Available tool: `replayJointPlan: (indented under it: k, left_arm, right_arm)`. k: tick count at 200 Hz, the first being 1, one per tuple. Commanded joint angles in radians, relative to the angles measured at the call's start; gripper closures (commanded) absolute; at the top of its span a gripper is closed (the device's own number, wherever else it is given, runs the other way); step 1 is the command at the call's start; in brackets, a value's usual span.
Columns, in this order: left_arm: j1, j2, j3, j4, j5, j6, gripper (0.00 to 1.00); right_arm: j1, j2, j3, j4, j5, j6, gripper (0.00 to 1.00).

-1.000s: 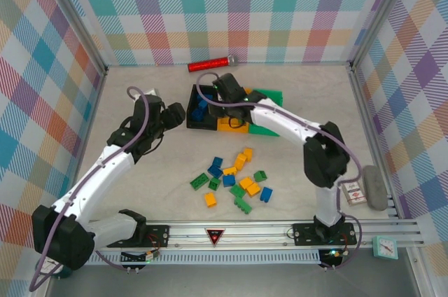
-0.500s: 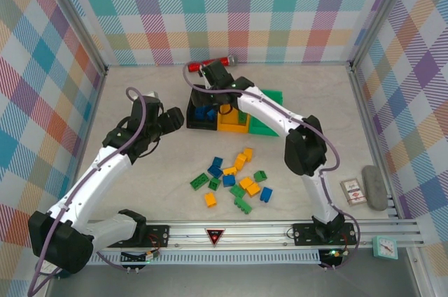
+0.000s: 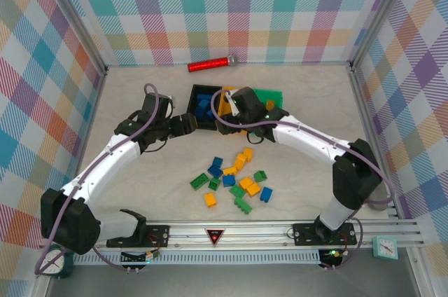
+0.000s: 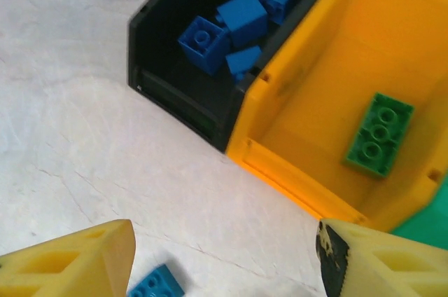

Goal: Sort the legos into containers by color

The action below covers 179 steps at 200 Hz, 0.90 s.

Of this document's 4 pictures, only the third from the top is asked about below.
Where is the aluminium frame post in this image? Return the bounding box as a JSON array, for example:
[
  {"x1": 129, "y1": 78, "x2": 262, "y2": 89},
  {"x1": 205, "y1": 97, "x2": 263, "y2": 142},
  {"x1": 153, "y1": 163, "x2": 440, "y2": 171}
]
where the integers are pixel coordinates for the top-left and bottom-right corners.
[
  {"x1": 41, "y1": 0, "x2": 109, "y2": 77},
  {"x1": 348, "y1": 0, "x2": 416, "y2": 74}
]

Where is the yellow plastic bin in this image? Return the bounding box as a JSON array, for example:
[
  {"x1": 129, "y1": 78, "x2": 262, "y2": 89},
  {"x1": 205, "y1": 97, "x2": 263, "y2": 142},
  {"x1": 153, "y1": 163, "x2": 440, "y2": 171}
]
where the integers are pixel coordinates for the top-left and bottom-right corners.
[{"x1": 216, "y1": 85, "x2": 253, "y2": 136}]

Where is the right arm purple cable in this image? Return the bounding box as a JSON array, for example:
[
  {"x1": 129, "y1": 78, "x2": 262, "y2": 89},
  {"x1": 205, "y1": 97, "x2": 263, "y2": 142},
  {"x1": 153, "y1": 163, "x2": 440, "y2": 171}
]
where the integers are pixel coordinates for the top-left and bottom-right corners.
[{"x1": 209, "y1": 89, "x2": 395, "y2": 272}]

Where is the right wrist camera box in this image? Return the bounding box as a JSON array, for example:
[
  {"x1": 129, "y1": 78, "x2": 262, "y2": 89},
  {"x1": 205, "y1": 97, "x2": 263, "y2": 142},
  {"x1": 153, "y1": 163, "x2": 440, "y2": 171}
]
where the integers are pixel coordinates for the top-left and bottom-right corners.
[{"x1": 223, "y1": 89, "x2": 242, "y2": 118}]

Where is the black connector board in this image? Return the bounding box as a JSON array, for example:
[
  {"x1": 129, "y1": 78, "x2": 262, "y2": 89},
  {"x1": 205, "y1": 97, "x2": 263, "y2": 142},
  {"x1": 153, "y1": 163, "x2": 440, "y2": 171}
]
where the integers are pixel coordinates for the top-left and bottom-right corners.
[
  {"x1": 120, "y1": 249, "x2": 162, "y2": 265},
  {"x1": 317, "y1": 248, "x2": 347, "y2": 267}
]

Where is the red glitter toy microphone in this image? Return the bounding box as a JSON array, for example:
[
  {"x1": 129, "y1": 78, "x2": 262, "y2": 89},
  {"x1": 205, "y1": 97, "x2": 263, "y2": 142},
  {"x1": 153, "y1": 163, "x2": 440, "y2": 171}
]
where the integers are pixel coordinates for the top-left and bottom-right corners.
[{"x1": 188, "y1": 54, "x2": 239, "y2": 74}]

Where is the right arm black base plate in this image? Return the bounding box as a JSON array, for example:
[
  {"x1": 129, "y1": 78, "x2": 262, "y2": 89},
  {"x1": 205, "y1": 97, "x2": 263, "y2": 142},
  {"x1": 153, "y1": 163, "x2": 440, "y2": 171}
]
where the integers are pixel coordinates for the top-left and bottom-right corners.
[{"x1": 292, "y1": 221, "x2": 358, "y2": 247}]

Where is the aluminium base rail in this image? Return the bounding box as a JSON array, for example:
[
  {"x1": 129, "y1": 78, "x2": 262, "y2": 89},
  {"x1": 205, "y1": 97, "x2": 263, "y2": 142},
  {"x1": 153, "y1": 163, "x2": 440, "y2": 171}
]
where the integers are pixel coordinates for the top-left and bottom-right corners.
[{"x1": 40, "y1": 219, "x2": 425, "y2": 249}]

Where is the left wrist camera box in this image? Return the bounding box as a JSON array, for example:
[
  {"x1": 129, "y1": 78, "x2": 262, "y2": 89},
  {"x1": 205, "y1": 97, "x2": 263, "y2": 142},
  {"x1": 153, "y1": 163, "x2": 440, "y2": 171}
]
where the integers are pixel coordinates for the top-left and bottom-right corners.
[{"x1": 163, "y1": 95, "x2": 175, "y2": 118}]

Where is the mint square clock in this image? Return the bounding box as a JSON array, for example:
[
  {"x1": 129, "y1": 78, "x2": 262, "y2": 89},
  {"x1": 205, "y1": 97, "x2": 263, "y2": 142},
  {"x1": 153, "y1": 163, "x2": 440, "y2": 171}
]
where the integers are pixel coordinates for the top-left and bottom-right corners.
[{"x1": 371, "y1": 235, "x2": 399, "y2": 260}]

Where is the long green lego brick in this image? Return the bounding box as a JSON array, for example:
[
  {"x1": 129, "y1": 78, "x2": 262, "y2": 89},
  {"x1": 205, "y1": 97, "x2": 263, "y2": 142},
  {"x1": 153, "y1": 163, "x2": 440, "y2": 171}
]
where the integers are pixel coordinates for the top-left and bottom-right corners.
[
  {"x1": 189, "y1": 172, "x2": 210, "y2": 191},
  {"x1": 233, "y1": 197, "x2": 253, "y2": 214}
]

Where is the black plastic bin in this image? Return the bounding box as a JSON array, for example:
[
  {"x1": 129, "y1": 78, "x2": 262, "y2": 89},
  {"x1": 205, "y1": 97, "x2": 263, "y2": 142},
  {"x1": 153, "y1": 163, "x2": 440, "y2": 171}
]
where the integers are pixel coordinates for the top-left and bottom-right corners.
[{"x1": 187, "y1": 83, "x2": 225, "y2": 133}]

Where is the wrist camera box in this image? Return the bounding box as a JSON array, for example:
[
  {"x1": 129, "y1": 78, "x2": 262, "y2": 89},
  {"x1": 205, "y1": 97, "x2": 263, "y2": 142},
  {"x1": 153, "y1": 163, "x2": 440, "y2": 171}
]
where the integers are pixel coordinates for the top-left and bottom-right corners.
[
  {"x1": 163, "y1": 95, "x2": 175, "y2": 118},
  {"x1": 223, "y1": 89, "x2": 242, "y2": 118}
]

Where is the white slotted cable duct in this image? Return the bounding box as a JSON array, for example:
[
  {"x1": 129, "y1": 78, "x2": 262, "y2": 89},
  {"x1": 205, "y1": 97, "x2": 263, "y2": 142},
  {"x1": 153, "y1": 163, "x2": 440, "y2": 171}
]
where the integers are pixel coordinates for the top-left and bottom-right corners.
[{"x1": 71, "y1": 249, "x2": 321, "y2": 266}]

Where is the dark green alarm clock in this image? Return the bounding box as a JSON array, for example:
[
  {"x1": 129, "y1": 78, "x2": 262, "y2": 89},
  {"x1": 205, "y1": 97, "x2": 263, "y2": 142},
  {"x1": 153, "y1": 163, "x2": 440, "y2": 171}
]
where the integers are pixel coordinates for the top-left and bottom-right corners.
[{"x1": 34, "y1": 242, "x2": 75, "y2": 279}]

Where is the aluminium side rail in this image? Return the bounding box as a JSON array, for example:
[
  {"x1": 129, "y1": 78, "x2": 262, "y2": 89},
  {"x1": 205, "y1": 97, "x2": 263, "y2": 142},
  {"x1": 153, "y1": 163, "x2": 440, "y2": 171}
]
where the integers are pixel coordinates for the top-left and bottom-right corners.
[{"x1": 349, "y1": 67, "x2": 403, "y2": 221}]

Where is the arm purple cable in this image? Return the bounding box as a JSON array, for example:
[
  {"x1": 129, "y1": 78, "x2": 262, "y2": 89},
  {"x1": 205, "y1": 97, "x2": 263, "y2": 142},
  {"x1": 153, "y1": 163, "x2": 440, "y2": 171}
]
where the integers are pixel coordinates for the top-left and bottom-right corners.
[
  {"x1": 209, "y1": 89, "x2": 395, "y2": 272},
  {"x1": 34, "y1": 83, "x2": 160, "y2": 275}
]

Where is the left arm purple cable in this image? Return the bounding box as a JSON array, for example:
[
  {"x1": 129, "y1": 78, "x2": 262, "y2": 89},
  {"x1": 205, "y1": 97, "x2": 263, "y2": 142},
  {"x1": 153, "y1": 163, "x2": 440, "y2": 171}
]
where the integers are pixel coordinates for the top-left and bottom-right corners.
[{"x1": 34, "y1": 83, "x2": 160, "y2": 275}]

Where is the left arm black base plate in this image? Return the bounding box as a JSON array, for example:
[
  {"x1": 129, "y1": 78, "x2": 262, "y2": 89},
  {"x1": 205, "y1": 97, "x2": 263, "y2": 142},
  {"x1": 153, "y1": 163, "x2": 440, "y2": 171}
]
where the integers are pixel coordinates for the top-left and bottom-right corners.
[{"x1": 106, "y1": 223, "x2": 171, "y2": 249}]

